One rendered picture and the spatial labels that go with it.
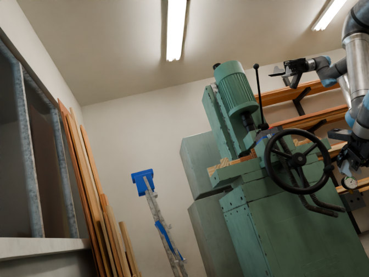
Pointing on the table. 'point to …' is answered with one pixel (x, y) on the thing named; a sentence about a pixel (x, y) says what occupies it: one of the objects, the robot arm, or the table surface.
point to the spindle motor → (235, 89)
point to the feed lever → (260, 101)
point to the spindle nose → (247, 121)
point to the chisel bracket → (250, 139)
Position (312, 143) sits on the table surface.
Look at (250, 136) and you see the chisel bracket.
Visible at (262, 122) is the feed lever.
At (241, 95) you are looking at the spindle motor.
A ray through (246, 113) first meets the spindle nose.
